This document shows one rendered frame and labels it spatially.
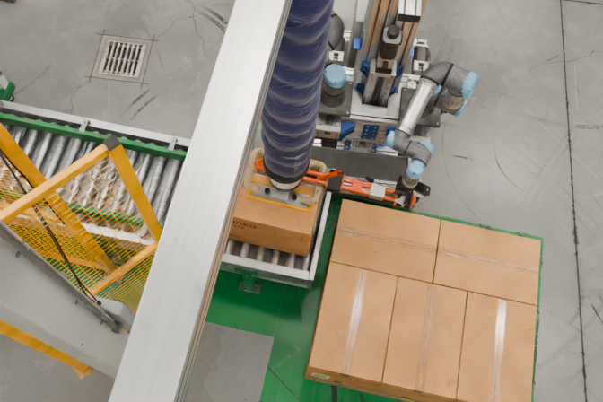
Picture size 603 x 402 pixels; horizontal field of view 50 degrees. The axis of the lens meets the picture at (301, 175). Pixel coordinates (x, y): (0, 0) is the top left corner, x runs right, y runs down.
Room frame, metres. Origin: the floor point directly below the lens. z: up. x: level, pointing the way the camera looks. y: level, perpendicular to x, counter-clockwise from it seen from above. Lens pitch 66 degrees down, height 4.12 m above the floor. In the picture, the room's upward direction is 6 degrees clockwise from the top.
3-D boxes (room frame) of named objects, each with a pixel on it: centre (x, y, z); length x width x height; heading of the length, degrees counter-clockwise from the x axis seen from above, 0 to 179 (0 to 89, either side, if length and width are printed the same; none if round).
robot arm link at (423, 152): (1.34, -0.52, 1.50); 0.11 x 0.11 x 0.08; 67
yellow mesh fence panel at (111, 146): (0.68, 0.93, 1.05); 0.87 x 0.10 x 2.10; 135
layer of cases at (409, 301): (0.91, -0.79, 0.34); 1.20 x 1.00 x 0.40; 83
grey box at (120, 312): (0.46, 0.69, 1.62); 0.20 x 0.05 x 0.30; 83
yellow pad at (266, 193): (1.23, 0.09, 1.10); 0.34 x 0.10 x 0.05; 82
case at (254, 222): (1.32, 0.19, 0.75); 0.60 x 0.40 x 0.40; 82
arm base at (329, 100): (1.87, -0.12, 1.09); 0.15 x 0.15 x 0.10
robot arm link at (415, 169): (1.24, -0.50, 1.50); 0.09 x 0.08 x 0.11; 157
